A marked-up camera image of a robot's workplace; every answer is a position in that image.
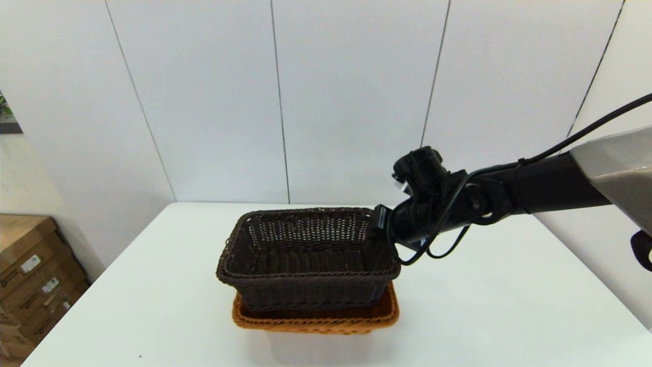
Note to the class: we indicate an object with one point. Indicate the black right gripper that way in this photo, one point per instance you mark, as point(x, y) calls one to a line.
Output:
point(412, 221)

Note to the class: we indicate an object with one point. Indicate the dark brown wicker basket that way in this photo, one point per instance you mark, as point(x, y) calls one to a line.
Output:
point(305, 290)

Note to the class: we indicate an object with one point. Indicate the orange wicker basket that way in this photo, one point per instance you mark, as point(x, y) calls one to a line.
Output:
point(316, 323)

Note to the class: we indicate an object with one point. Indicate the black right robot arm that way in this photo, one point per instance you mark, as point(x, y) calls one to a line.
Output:
point(540, 188)

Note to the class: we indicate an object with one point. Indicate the grey robot torso panel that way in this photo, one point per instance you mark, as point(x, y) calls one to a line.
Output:
point(619, 168)

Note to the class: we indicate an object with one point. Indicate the brown cardboard box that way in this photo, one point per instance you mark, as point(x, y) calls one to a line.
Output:
point(61, 318)
point(38, 300)
point(20, 239)
point(10, 349)

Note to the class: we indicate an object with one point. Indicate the dark framed plant picture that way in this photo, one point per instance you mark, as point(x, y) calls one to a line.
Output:
point(6, 121)

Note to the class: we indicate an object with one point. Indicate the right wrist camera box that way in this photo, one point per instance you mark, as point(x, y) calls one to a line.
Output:
point(402, 184)

